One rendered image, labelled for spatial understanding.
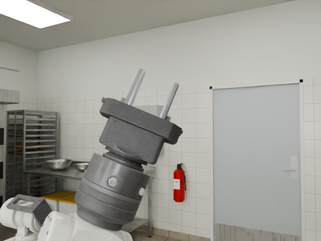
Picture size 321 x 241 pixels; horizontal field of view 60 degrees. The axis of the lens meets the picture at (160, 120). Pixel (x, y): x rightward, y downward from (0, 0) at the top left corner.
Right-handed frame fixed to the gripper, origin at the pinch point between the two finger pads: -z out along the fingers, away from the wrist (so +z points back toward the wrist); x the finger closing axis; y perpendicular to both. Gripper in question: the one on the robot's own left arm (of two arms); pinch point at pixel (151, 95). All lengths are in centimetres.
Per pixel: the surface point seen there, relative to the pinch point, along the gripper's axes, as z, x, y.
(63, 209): 109, 76, 383
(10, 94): -10, 184, 313
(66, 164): 50, 104, 397
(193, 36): -178, -2, 313
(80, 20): -140, 149, 319
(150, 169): 10, -17, 364
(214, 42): -174, -30, 299
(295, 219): 0, -189, 279
